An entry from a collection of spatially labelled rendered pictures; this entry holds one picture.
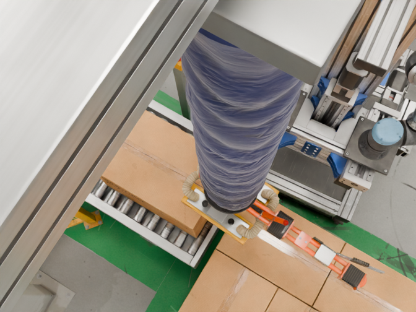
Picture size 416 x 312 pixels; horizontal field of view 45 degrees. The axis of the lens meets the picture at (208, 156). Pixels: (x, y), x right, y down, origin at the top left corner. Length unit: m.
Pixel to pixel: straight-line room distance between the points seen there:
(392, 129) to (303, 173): 1.08
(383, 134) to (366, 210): 1.30
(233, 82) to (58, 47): 0.48
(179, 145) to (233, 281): 0.81
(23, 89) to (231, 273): 2.51
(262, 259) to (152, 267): 0.86
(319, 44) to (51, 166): 0.31
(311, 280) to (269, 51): 2.36
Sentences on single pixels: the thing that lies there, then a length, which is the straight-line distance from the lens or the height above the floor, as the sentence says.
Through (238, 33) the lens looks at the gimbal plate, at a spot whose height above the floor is 2.86.
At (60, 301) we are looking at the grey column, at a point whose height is 0.01.
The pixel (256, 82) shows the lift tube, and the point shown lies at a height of 2.62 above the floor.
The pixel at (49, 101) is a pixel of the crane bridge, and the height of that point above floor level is 3.05.
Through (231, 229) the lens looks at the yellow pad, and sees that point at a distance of 2.21.
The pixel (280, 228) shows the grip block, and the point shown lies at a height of 1.25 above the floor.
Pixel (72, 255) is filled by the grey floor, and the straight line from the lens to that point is 3.47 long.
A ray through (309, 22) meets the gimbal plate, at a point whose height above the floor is 2.87.
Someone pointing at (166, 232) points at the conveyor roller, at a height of 0.55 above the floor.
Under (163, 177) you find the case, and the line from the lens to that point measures 2.45.
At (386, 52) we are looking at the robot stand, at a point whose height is 2.01.
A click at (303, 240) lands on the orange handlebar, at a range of 2.11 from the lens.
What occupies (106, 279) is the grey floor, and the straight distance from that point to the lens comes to 3.40.
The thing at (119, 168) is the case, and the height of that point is 0.95.
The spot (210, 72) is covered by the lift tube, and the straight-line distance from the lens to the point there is 0.77.
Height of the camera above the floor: 3.32
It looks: 75 degrees down
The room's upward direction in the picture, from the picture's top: 5 degrees counter-clockwise
